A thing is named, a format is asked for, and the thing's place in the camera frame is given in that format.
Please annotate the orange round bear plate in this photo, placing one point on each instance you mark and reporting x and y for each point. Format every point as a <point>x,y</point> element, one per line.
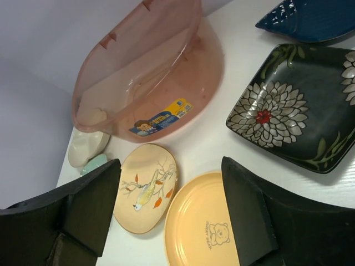
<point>198,228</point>

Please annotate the light teal divided tray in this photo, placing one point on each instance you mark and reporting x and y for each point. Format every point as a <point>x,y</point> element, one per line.
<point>94,163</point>

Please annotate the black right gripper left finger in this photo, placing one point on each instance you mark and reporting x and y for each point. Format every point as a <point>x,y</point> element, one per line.
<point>65,226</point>

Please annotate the cream three-section plate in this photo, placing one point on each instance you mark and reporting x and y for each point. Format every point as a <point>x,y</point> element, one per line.
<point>85,146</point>

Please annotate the pink translucent plastic bin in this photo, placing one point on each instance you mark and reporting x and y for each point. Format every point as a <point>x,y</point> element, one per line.
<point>160,52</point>

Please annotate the beige bird-painted plate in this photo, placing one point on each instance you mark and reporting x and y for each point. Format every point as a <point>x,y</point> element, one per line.
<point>148,181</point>

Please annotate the black floral square plate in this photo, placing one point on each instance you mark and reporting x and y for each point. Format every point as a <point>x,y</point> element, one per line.
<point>299,106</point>

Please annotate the dark blue leaf-shaped dish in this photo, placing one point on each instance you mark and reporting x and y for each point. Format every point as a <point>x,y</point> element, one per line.
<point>311,21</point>

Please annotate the blue yellow bin label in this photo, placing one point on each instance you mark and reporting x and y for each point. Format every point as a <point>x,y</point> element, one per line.
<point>162,120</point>

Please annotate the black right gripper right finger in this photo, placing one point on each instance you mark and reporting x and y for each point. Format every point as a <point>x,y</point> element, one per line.
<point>273,226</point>

